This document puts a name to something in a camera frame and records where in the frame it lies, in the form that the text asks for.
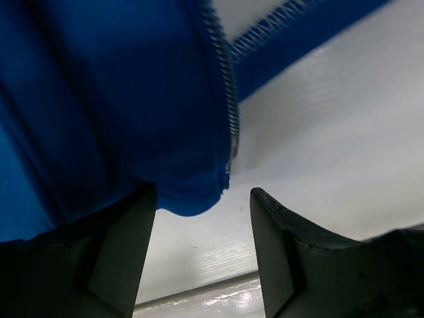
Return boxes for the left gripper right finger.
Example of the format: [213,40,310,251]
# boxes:
[250,188,423,317]

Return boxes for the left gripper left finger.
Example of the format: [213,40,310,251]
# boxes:
[1,184,157,317]

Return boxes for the blue zip jacket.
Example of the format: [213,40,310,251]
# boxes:
[1,1,384,241]

